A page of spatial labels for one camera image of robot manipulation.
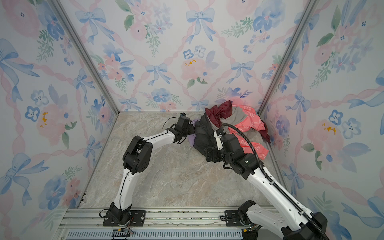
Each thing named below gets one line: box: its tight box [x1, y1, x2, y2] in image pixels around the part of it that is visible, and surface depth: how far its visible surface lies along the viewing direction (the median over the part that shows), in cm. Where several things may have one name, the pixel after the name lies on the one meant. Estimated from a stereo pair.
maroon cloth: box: [205, 100, 233, 129], surface depth 100 cm
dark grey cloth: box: [193, 112, 219, 153], surface depth 100 cm
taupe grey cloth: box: [206, 106, 264, 143], surface depth 100 cm
